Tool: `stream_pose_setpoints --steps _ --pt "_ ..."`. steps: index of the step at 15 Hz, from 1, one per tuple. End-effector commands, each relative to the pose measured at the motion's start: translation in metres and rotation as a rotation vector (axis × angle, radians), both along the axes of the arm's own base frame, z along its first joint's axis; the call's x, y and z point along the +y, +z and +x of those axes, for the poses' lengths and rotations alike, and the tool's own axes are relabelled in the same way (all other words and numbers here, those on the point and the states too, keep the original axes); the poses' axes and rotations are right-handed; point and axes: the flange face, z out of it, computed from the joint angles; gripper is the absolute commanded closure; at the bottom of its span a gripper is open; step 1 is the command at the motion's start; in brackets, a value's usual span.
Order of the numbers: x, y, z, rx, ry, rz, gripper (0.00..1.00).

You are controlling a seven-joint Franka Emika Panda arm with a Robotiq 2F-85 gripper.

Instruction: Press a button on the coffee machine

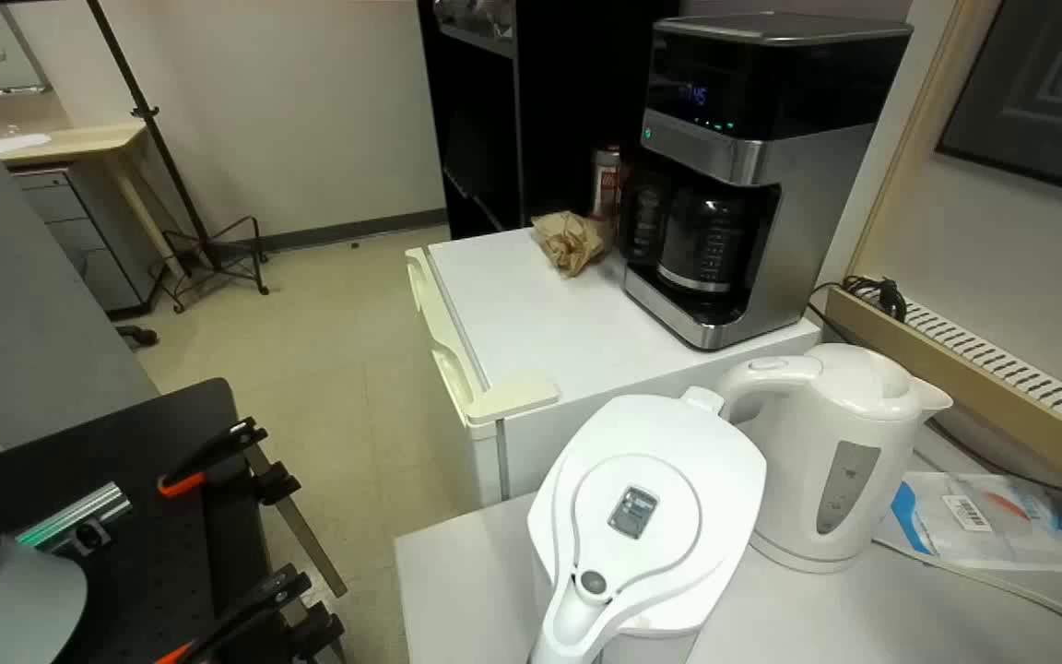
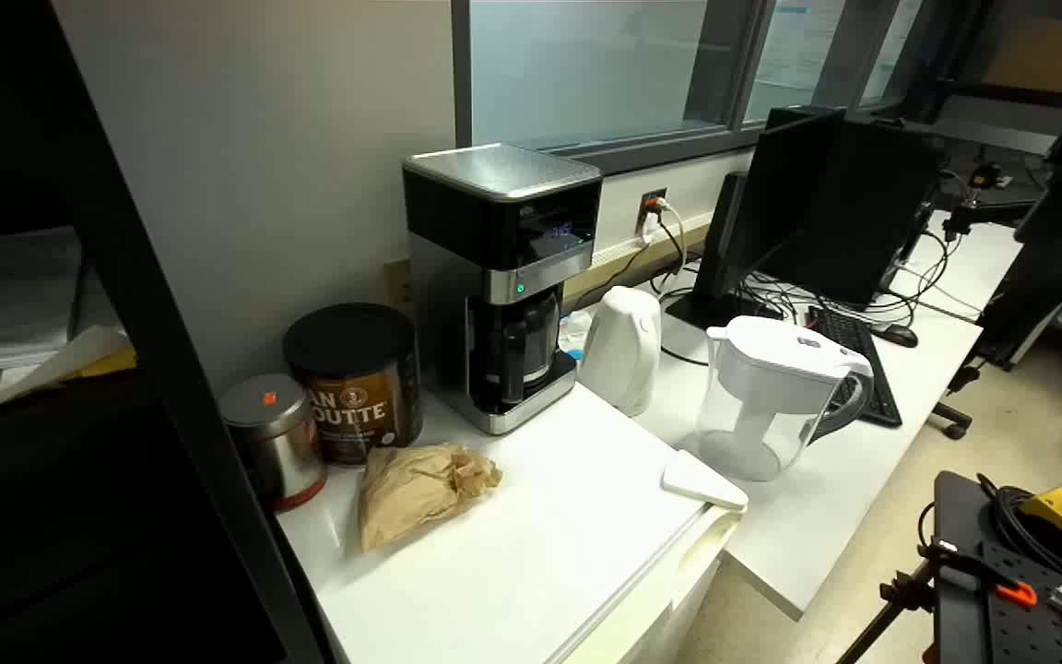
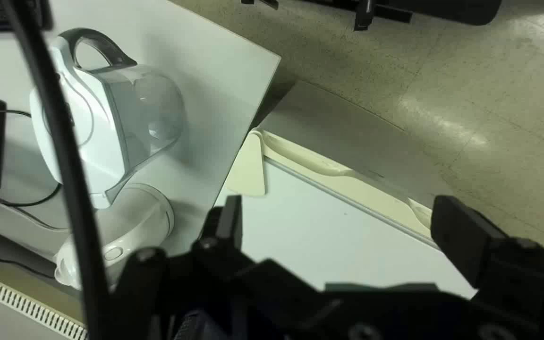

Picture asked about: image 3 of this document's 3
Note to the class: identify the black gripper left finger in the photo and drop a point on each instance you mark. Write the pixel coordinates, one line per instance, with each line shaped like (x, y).
(226, 222)

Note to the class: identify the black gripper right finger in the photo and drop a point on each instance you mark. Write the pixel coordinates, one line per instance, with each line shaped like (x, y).
(466, 237)

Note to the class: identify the cream paper filter piece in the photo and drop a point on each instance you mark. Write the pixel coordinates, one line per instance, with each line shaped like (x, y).
(249, 173)

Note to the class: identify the white electric kettle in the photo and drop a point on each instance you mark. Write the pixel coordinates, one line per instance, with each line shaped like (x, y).
(137, 218)

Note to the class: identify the white water filter pitcher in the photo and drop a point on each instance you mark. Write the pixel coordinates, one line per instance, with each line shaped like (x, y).
(124, 112)

